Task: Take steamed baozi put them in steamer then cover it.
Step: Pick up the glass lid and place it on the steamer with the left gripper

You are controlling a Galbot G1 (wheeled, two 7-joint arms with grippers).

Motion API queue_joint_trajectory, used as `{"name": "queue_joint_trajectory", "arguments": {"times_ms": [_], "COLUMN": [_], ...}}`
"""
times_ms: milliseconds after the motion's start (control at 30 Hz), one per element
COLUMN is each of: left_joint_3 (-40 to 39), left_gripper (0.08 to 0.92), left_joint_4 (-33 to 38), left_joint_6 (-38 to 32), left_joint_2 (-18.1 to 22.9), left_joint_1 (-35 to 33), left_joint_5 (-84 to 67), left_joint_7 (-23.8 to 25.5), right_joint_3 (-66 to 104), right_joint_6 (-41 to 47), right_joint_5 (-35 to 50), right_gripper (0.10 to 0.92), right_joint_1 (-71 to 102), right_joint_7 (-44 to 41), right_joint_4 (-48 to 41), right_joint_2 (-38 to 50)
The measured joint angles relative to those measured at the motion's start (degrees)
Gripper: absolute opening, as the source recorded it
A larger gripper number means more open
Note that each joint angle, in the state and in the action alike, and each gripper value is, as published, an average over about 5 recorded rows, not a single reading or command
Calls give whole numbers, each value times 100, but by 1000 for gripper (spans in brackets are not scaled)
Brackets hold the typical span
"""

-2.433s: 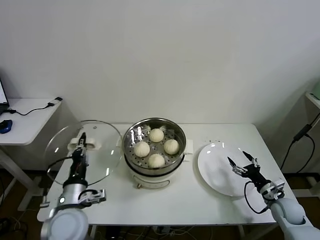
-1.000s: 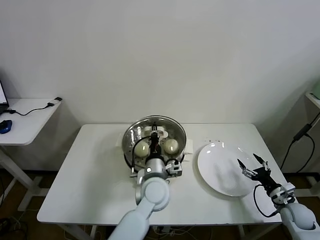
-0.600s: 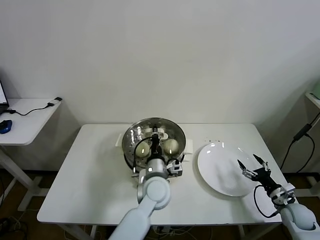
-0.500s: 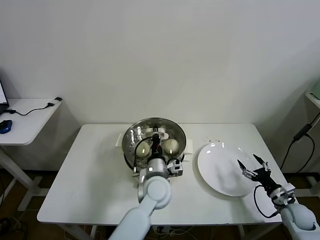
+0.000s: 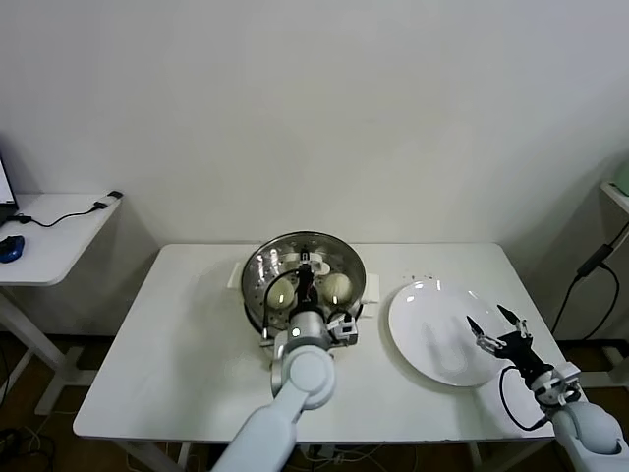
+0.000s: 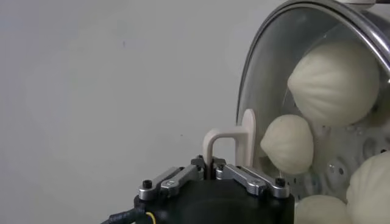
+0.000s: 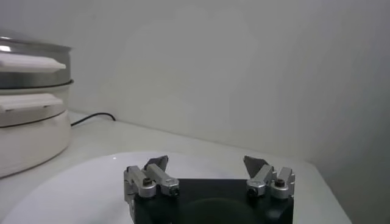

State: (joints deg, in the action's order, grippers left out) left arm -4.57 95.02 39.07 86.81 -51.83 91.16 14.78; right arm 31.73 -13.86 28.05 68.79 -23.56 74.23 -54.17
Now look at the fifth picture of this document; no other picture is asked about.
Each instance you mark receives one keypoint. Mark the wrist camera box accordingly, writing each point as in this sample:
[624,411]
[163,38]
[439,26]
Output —
[565,381]
[346,332]

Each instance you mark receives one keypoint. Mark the white table leg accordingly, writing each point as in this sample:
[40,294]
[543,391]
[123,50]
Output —
[185,457]
[475,457]

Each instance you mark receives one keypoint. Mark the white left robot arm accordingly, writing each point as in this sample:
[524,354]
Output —
[304,373]

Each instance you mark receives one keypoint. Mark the white steamed baozi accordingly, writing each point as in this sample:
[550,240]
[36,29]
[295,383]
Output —
[338,288]
[280,295]

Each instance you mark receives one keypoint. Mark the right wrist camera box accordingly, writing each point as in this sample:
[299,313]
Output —
[565,381]

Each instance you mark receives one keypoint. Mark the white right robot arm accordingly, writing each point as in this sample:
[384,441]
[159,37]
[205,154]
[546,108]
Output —
[589,428]

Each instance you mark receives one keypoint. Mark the glass pot lid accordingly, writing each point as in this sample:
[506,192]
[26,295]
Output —
[322,268]

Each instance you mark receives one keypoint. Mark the white side table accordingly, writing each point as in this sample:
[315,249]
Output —
[59,246]

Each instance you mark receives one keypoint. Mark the white round plate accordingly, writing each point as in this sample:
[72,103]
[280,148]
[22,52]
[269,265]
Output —
[432,319]

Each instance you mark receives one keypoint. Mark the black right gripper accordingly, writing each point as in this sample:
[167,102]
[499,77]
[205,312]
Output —
[513,351]

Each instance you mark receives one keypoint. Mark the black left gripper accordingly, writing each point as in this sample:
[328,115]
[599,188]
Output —
[304,287]

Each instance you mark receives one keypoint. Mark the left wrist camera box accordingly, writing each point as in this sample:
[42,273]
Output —
[346,332]

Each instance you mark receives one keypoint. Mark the stainless steel steamer basket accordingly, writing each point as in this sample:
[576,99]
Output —
[372,290]

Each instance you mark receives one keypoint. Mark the white electric cooker base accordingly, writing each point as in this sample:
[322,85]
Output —
[368,310]

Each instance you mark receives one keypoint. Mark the laptop screen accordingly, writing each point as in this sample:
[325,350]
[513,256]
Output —
[5,192]

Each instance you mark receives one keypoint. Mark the blue computer mouse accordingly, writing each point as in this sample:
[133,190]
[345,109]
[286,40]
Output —
[12,248]

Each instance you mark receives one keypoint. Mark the white power strip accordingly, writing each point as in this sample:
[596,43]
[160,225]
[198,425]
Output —
[326,454]

